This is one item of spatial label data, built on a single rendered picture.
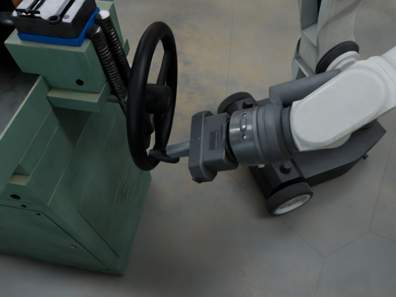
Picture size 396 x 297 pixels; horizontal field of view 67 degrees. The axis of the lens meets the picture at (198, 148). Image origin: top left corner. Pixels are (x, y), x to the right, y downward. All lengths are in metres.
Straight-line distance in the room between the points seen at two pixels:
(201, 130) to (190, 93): 1.27
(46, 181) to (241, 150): 0.38
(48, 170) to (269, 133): 0.42
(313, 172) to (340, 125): 0.95
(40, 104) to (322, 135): 0.45
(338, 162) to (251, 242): 0.50
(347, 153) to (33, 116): 1.22
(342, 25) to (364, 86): 0.60
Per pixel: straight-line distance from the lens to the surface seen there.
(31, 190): 0.60
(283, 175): 1.23
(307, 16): 1.02
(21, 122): 0.55
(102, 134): 0.82
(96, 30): 0.52
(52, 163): 0.64
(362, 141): 1.51
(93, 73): 0.53
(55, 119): 0.63
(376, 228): 1.53
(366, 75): 0.39
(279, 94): 0.44
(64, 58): 0.53
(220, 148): 0.45
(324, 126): 0.38
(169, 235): 1.32
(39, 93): 0.58
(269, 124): 0.41
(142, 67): 0.48
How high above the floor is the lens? 1.25
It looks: 57 degrees down
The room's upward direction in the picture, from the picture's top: straight up
